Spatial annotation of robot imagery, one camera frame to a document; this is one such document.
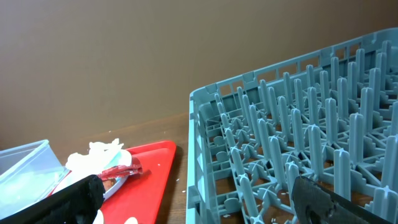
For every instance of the white tissue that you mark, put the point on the white tissue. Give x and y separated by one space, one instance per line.
100 157

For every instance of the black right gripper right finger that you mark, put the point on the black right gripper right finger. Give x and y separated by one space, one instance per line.
316 204

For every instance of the clear plastic bin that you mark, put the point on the clear plastic bin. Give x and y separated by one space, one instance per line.
28 174

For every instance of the red plastic tray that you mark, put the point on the red plastic tray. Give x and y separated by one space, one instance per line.
139 198

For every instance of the red snack wrapper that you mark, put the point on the red snack wrapper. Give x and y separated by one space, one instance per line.
120 171

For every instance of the light blue plate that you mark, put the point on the light blue plate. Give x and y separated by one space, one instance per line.
112 166

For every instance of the grey dishwasher rack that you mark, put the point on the grey dishwasher rack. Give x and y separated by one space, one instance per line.
330 116

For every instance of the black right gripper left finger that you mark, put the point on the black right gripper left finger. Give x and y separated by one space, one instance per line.
77 204

